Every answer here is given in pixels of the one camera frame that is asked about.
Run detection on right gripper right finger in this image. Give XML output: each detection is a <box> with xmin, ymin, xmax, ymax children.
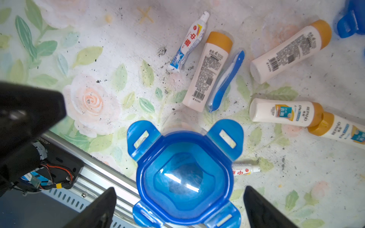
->
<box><xmin>243</xmin><ymin>186</ymin><xmax>297</xmax><ymax>228</ymax></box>

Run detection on blue lid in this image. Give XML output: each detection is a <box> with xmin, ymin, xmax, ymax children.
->
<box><xmin>337</xmin><ymin>0</ymin><xmax>365</xmax><ymax>39</ymax></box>
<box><xmin>127</xmin><ymin>119</ymin><xmax>244</xmax><ymax>228</ymax></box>

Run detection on blue toothbrush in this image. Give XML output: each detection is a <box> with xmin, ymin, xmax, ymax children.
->
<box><xmin>206</xmin><ymin>49</ymin><xmax>245</xmax><ymax>113</ymax></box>

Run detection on white bottle lying sideways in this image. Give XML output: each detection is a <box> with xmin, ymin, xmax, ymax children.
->
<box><xmin>308</xmin><ymin>112</ymin><xmax>365</xmax><ymax>150</ymax></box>

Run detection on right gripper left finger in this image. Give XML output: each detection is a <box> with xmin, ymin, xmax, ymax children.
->
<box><xmin>64</xmin><ymin>187</ymin><xmax>117</xmax><ymax>228</ymax></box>

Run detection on white bottle barcode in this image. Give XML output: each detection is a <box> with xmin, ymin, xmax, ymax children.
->
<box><xmin>182</xmin><ymin>31</ymin><xmax>233</xmax><ymax>112</ymax></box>

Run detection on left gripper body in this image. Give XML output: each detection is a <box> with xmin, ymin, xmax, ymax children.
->
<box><xmin>1</xmin><ymin>82</ymin><xmax>67</xmax><ymax>159</ymax></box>

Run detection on toothpaste tube front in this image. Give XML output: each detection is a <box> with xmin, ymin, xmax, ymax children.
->
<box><xmin>232</xmin><ymin>163</ymin><xmax>261</xmax><ymax>176</ymax></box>

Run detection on white bottle teal label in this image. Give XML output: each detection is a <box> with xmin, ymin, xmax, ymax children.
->
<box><xmin>249</xmin><ymin>98</ymin><xmax>324</xmax><ymax>127</ymax></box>

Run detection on small toothpaste tube left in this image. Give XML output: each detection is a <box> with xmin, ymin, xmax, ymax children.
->
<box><xmin>168</xmin><ymin>11</ymin><xmax>210</xmax><ymax>73</ymax></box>

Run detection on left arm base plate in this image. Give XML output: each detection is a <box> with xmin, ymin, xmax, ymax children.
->
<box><xmin>1</xmin><ymin>137</ymin><xmax>84</xmax><ymax>196</ymax></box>

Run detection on white bottle back label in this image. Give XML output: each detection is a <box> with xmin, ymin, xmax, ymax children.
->
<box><xmin>250</xmin><ymin>20</ymin><xmax>332</xmax><ymax>84</ymax></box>

